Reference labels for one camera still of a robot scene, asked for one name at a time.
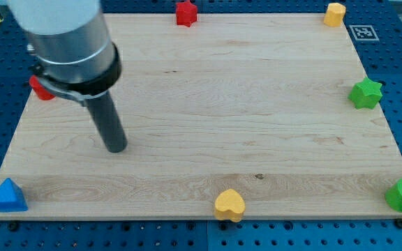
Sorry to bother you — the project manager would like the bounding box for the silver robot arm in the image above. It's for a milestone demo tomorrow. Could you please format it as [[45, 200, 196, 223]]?
[[0, 0, 121, 107]]

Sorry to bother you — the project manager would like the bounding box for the light wooden board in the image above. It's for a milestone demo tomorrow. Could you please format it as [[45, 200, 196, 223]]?
[[0, 14, 402, 221]]

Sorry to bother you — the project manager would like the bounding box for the yellow heart block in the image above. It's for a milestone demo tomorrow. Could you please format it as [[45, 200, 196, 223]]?
[[214, 189, 246, 222]]

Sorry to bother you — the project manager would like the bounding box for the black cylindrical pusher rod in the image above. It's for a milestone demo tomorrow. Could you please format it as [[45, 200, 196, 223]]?
[[84, 91, 128, 153]]

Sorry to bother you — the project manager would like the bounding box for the red star block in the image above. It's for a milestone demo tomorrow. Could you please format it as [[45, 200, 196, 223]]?
[[175, 0, 198, 27]]

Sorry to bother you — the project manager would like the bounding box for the red round block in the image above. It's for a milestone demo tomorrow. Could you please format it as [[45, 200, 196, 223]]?
[[29, 75, 55, 100]]

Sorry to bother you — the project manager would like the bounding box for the green star block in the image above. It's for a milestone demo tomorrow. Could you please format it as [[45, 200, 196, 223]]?
[[348, 77, 382, 109]]

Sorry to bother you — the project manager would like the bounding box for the yellow hexagon block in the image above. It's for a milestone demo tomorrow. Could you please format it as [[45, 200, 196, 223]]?
[[323, 3, 346, 27]]

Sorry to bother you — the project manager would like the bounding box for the white fiducial marker tag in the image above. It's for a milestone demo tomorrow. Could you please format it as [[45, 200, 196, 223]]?
[[350, 24, 379, 41]]

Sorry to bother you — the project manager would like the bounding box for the blue triangle block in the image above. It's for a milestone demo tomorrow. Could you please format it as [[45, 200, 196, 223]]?
[[0, 178, 28, 213]]

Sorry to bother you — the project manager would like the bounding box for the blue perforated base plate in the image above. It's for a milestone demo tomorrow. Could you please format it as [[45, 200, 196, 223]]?
[[0, 0, 402, 250]]

